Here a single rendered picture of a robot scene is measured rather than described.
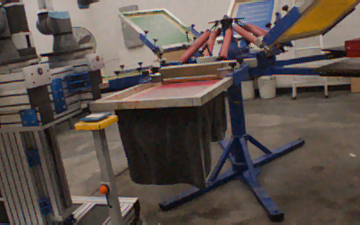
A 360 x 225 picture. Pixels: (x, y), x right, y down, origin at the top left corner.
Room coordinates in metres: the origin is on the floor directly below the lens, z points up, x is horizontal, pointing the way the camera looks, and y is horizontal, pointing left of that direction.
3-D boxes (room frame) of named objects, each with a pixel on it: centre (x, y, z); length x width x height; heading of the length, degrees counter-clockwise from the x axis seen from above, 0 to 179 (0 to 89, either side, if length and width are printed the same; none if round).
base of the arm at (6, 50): (1.58, 0.77, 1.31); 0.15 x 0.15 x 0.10
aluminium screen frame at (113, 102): (1.88, 0.00, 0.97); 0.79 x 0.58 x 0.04; 154
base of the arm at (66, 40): (2.05, 0.61, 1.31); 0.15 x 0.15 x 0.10
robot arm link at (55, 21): (2.05, 0.61, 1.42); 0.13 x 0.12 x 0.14; 47
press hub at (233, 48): (2.83, -0.46, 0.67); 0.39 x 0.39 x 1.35
